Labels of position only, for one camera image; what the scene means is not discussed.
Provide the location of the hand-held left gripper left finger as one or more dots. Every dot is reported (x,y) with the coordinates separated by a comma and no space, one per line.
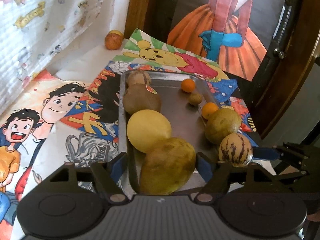
(120,166)

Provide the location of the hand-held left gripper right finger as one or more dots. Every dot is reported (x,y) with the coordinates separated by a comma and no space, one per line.
(203,170)

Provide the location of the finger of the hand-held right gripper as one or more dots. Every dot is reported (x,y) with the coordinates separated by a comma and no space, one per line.
(265,153)

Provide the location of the cream dark striped melon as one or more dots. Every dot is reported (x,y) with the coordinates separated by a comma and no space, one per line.
(235,150)

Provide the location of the large olive yellow fruit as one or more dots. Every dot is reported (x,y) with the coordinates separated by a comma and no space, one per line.
(167,166)

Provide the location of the bright yellow round fruit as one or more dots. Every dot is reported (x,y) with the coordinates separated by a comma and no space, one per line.
(148,131)

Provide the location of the green yellow round melon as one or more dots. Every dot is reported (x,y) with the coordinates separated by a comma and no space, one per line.
(222,125)

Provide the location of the metal tray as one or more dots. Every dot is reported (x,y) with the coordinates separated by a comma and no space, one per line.
(180,120)

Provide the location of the small orange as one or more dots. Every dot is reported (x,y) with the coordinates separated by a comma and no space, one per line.
(209,109)
(188,85)

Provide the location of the large kiwi with sticker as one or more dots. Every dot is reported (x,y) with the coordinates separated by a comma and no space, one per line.
(141,101)

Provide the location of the small brown kiwi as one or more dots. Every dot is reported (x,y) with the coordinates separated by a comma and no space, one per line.
(195,98)

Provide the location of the tan purple streaked fruit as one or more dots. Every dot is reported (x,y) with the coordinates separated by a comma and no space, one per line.
(138,78)

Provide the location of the metal door knob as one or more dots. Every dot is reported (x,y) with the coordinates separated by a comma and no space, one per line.
(281,54)

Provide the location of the cartoon boys drawing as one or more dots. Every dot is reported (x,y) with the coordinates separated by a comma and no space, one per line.
(25,130)

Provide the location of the yellow bear drawing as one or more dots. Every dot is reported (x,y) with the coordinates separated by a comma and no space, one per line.
(162,55)

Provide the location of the reddish orange round fruit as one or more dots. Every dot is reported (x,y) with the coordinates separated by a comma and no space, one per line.
(113,42)

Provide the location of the small yellow round fruit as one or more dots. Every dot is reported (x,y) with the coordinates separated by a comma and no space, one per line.
(117,32)

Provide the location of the orange dress woman poster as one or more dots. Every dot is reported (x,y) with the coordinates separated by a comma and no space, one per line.
(200,17)

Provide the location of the white cartoon printed cloth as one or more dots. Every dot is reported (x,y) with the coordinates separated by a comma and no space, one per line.
(37,30)

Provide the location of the brown wooden door frame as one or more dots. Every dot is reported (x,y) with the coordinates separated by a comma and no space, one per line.
(140,5)

